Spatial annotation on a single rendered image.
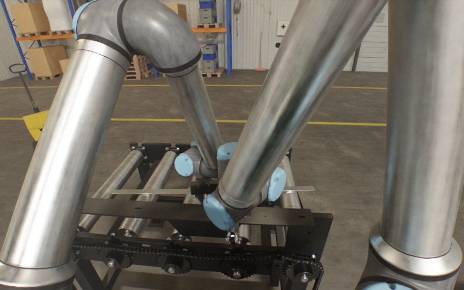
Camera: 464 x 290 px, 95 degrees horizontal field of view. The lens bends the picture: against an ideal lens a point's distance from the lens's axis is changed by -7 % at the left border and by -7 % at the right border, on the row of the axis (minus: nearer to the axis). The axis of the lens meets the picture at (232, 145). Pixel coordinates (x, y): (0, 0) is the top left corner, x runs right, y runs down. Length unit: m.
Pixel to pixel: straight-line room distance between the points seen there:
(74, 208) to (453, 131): 0.62
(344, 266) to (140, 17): 2.26
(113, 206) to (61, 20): 9.80
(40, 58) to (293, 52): 11.43
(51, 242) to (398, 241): 0.61
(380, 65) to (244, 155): 10.73
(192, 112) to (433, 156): 0.50
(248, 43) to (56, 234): 9.48
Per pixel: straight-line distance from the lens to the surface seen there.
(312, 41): 0.28
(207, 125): 0.67
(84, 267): 1.62
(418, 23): 0.38
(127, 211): 1.05
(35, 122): 5.77
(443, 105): 0.39
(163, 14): 0.52
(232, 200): 0.48
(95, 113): 0.51
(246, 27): 9.70
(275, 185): 0.59
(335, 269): 2.32
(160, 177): 1.64
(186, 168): 0.92
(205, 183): 1.04
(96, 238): 1.34
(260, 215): 0.94
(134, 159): 1.92
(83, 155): 0.50
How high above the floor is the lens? 1.84
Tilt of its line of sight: 29 degrees down
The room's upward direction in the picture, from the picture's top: 1 degrees counter-clockwise
